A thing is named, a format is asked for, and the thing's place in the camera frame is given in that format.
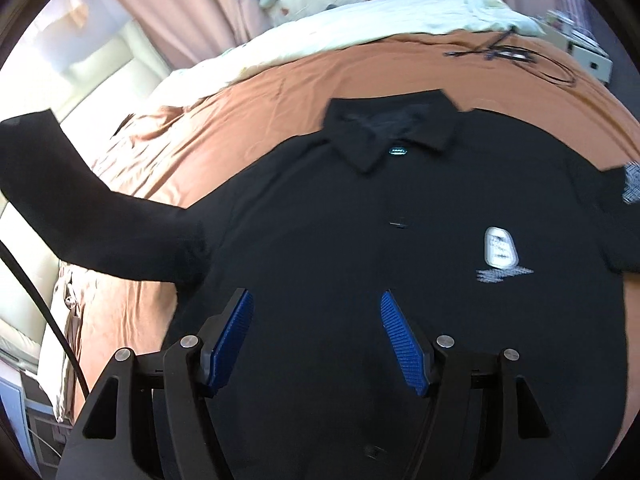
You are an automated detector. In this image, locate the orange-brown duvet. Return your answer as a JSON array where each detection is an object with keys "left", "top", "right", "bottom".
[{"left": 70, "top": 32, "right": 639, "bottom": 386}]

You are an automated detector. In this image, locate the white light-blue blanket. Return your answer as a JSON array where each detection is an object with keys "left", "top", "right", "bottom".
[{"left": 149, "top": 0, "right": 544, "bottom": 107}]

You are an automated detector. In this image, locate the cream padded headboard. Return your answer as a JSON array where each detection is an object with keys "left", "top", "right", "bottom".
[{"left": 1, "top": 21, "right": 169, "bottom": 362}]

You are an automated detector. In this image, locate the pink left curtain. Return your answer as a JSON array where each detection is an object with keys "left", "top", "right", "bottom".
[{"left": 117, "top": 0, "right": 269, "bottom": 68}]

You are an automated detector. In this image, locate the black collared shirt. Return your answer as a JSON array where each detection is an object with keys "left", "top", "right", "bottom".
[{"left": 0, "top": 88, "right": 640, "bottom": 480}]

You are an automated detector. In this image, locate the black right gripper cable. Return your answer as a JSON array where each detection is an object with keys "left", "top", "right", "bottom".
[{"left": 0, "top": 238, "right": 91, "bottom": 401}]

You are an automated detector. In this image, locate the white bedside cabinet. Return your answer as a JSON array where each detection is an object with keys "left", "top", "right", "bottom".
[{"left": 535, "top": 11, "right": 613, "bottom": 84}]

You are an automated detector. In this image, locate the black cable on bed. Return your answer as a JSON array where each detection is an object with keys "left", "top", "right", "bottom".
[{"left": 444, "top": 29, "right": 580, "bottom": 86}]

